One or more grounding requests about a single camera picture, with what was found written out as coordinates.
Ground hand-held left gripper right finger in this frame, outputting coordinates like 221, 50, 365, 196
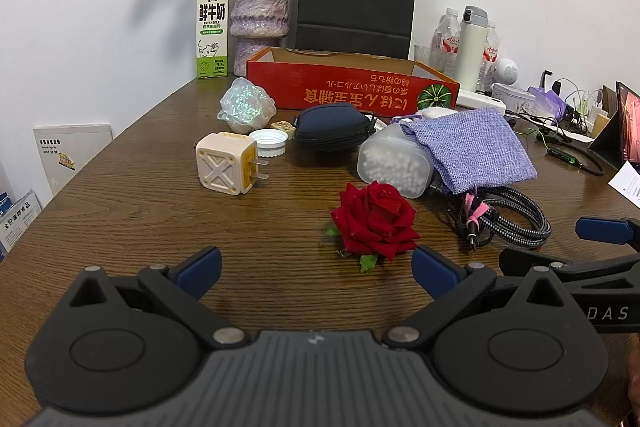
382, 245, 584, 351

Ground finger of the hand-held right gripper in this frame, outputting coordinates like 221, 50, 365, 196
575, 217, 640, 254
499, 247, 577, 280

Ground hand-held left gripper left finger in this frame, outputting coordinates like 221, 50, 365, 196
68, 246, 249, 349

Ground cream charger plug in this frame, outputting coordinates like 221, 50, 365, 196
195, 132, 271, 195

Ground translucent cotton swab container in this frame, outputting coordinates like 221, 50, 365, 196
357, 122, 435, 199

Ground purple fabric pouch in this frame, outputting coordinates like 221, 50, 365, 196
400, 107, 538, 195

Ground white bottle cap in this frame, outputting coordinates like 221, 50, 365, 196
248, 129, 289, 158

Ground iridescent bundle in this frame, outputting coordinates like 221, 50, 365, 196
217, 77, 277, 132

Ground navy zip pouch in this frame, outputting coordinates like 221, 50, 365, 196
292, 103, 377, 152

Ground red cardboard box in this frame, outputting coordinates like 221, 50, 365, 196
246, 47, 460, 112

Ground white paper slip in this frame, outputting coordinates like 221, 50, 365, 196
612, 160, 640, 210

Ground wooden desk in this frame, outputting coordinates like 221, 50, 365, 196
0, 77, 640, 427

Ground red artificial rose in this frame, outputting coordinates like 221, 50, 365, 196
326, 181, 422, 274

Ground green neckband earphones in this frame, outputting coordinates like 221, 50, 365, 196
520, 127, 606, 178

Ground black tablet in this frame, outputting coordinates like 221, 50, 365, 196
587, 81, 640, 172

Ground purple plastic bag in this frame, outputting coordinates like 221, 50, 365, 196
529, 86, 568, 120

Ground white patterned tin box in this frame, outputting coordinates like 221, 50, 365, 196
491, 82, 537, 114

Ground white power bank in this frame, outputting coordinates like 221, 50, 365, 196
457, 88, 507, 112

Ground white booklet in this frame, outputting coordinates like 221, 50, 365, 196
34, 123, 115, 196

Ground white round speaker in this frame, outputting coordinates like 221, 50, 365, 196
494, 57, 521, 85

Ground blue white packet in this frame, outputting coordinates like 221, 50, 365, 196
0, 189, 43, 258

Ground clear water bottle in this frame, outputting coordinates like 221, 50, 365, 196
481, 19, 502, 80
431, 8, 461, 78

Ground white thermos flask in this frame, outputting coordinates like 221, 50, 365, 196
454, 6, 488, 92

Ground clear glass cup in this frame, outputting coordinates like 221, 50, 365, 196
413, 44, 443, 70

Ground green white milk carton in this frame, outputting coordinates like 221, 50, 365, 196
196, 0, 231, 80

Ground purple textured vase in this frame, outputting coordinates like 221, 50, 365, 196
233, 0, 291, 64

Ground black braided cable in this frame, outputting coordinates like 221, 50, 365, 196
446, 186, 552, 253

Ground thin black cable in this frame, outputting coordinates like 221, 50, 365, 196
505, 109, 596, 140

